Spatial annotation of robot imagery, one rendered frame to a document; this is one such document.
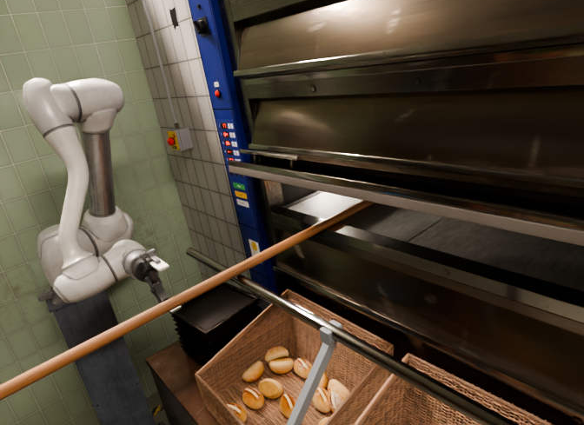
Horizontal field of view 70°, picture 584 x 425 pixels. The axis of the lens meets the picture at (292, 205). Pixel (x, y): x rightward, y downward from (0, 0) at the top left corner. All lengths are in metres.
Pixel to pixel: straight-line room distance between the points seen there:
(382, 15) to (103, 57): 1.54
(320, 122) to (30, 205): 1.46
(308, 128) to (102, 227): 0.97
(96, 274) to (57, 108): 0.55
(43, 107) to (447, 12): 1.20
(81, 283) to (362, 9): 1.13
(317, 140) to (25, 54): 1.42
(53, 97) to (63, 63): 0.71
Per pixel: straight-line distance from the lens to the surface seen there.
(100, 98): 1.62
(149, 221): 2.43
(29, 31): 2.26
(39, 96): 1.57
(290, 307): 1.08
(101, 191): 1.81
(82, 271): 1.46
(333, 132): 1.26
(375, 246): 1.30
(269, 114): 1.51
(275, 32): 1.41
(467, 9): 0.98
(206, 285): 1.21
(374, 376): 1.41
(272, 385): 1.66
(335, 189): 1.11
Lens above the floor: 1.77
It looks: 20 degrees down
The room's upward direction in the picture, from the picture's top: 10 degrees counter-clockwise
